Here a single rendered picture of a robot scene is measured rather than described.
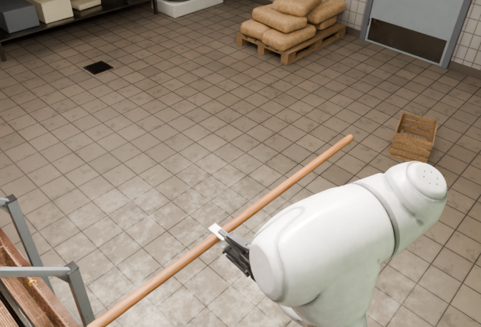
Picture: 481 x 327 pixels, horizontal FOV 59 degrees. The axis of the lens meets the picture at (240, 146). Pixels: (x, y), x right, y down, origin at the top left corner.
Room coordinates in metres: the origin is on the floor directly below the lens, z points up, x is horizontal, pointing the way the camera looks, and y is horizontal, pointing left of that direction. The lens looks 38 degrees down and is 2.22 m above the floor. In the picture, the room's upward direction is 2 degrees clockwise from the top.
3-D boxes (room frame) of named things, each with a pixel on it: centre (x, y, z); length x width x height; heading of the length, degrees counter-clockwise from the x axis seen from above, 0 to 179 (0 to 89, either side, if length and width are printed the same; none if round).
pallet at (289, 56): (5.14, -0.60, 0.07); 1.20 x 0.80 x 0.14; 138
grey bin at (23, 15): (4.79, 2.68, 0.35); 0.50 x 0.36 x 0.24; 48
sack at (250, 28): (5.04, -0.25, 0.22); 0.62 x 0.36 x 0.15; 143
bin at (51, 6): (5.10, 2.39, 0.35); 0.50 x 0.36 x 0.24; 49
